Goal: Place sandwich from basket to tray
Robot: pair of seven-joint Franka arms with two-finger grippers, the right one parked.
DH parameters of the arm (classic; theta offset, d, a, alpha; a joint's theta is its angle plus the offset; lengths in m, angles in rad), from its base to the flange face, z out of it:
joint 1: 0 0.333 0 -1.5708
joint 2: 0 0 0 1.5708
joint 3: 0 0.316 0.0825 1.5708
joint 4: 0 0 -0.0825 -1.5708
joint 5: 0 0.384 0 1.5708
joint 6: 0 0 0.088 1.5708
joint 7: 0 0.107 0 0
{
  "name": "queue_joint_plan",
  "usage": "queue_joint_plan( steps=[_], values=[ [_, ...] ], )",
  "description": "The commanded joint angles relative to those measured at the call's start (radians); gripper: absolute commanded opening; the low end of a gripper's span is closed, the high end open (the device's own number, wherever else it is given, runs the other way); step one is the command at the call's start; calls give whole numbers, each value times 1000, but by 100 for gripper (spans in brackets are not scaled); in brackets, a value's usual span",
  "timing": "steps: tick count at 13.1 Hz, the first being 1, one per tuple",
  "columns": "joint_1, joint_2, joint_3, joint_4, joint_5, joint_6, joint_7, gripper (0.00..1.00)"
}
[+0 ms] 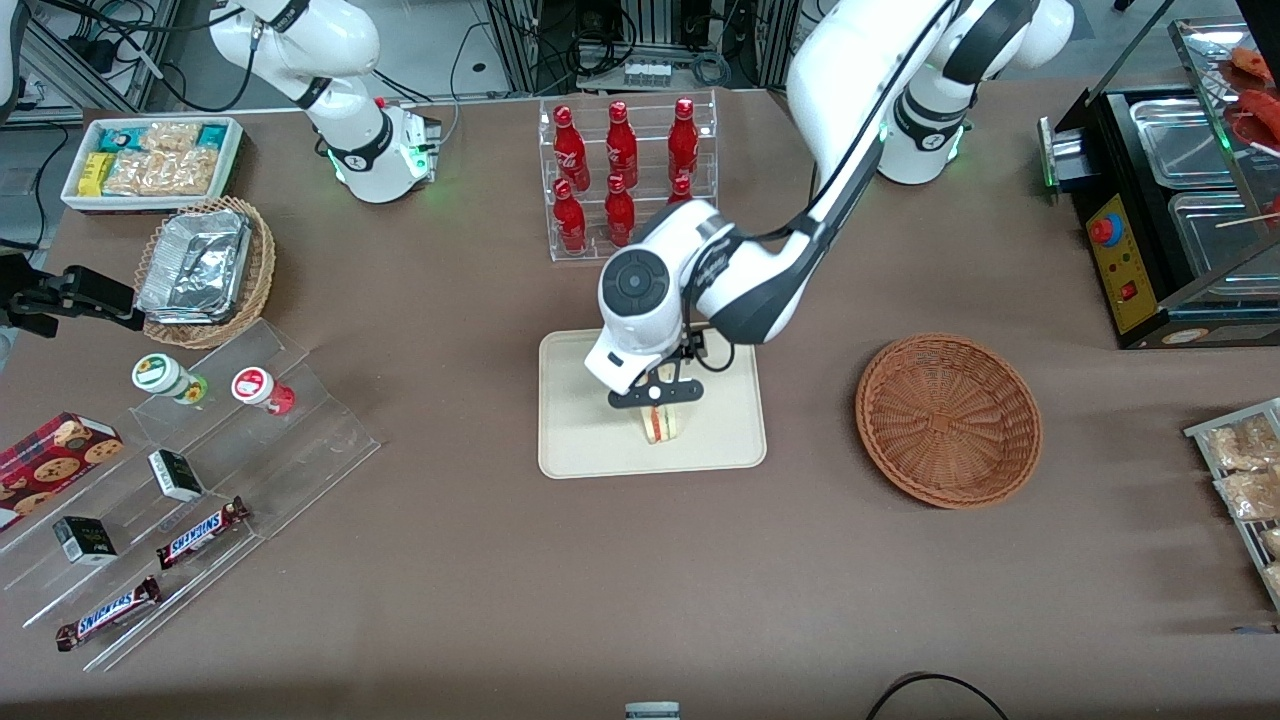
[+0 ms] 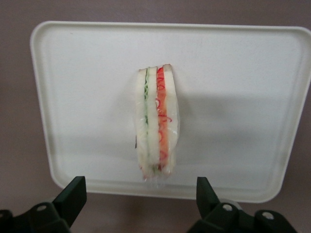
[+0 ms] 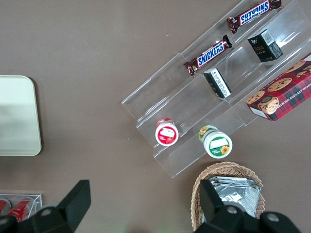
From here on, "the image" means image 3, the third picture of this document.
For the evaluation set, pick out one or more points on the small black carton box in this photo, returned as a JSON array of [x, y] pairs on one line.
[[217, 83], [263, 47]]

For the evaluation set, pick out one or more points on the green-lidded sunflower cup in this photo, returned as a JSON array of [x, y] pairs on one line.
[[217, 144]]

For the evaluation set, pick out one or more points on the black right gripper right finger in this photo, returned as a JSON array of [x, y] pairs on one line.
[[213, 211]]

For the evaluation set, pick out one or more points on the clear acrylic bottle rack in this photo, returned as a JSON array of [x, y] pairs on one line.
[[37, 201]]

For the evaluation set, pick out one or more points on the clear acrylic stepped display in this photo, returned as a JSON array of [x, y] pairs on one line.
[[194, 104]]

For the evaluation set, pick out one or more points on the light tan wicker basket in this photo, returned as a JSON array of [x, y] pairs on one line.
[[226, 170]]

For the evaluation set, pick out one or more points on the red-lidded yogurt cup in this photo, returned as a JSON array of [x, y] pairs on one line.
[[166, 134]]

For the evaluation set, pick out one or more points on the Snickers chocolate bar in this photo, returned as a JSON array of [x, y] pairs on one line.
[[209, 55], [253, 14]]

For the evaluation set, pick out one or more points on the cream plastic tray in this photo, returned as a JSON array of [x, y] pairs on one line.
[[17, 116]]

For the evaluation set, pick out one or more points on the red tartan cookie box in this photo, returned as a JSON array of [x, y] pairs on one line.
[[284, 94]]

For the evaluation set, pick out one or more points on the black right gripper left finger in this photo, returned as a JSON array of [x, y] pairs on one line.
[[73, 204]]

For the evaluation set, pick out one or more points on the silver foil snack packet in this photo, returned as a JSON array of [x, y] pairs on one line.
[[238, 194]]

